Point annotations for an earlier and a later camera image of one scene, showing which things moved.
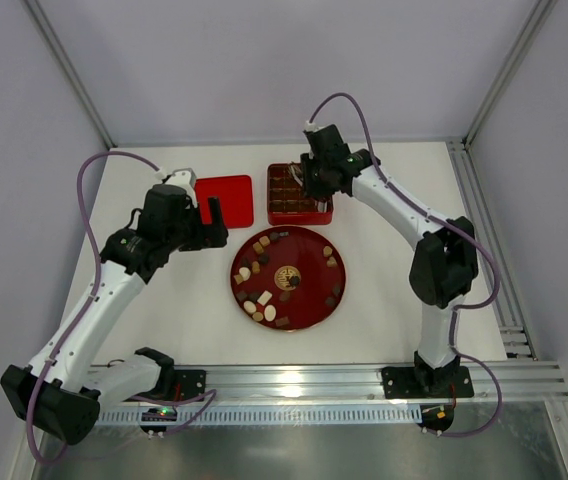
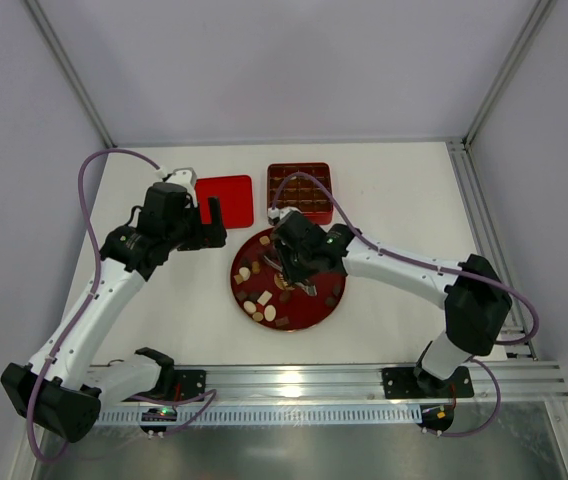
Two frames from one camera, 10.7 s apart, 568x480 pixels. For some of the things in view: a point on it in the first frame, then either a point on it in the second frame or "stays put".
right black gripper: x=315 y=181 to x=291 y=267
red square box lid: x=236 y=195 stays put
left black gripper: x=205 y=230 stays put
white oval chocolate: x=270 y=312 stays put
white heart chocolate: x=245 y=273 stays put
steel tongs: x=322 y=205 to x=308 y=288
